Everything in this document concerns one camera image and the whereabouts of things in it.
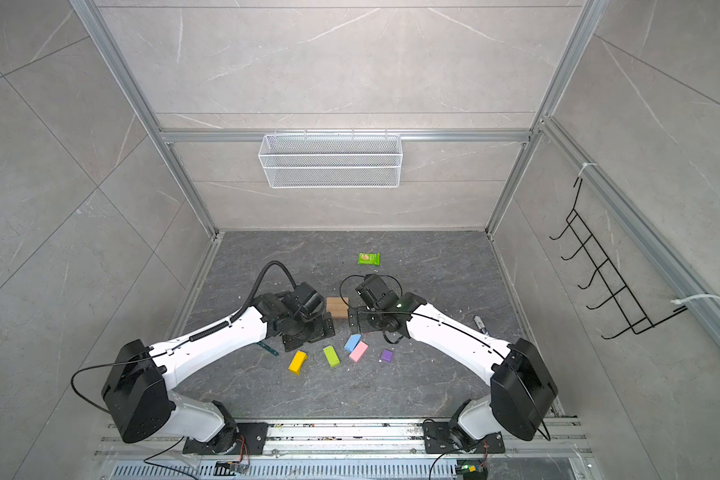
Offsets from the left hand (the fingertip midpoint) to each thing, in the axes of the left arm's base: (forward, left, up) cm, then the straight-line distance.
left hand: (325, 329), depth 82 cm
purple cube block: (-4, -18, -10) cm, 21 cm away
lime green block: (-4, -1, -10) cm, 11 cm away
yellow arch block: (-6, +9, -9) cm, 14 cm away
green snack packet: (+33, -14, -10) cm, 37 cm away
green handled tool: (-1, +18, -10) cm, 21 cm away
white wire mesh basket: (+53, -1, +19) cm, 57 cm away
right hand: (+3, -11, +1) cm, 12 cm away
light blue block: (0, -7, -9) cm, 12 cm away
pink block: (-3, -9, -10) cm, 14 cm away
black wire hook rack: (-5, -68, +21) cm, 71 cm away
